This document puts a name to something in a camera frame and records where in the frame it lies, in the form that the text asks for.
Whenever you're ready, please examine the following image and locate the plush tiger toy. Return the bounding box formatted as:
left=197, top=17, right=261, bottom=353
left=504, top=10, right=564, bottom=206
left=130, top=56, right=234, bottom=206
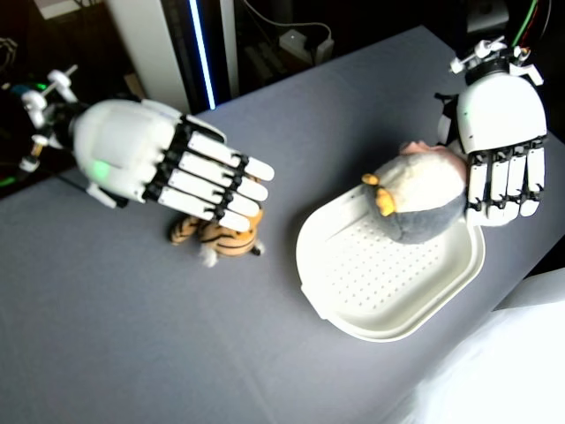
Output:
left=169, top=174, right=267, bottom=269

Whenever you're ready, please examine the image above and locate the grey white penguin plush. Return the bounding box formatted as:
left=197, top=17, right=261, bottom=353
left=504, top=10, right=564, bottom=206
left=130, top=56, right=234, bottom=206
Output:
left=361, top=140, right=469, bottom=245

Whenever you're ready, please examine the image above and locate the white perforated plastic tray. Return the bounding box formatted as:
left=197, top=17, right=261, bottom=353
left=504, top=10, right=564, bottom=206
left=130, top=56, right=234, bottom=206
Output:
left=294, top=183, right=486, bottom=344

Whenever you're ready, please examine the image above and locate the white cabinet with blue light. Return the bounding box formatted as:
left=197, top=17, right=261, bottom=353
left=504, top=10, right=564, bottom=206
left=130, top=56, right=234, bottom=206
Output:
left=104, top=0, right=242, bottom=114

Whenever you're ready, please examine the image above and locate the grey table cloth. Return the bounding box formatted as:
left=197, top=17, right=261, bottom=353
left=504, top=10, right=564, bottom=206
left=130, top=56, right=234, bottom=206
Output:
left=0, top=24, right=565, bottom=424

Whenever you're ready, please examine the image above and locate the white power adapter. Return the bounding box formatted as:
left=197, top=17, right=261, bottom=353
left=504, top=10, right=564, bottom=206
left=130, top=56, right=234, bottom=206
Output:
left=278, top=28, right=335, bottom=66

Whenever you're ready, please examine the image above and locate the white backdrop sheet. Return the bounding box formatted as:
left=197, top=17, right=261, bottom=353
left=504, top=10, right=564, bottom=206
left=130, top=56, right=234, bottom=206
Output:
left=392, top=273, right=565, bottom=424

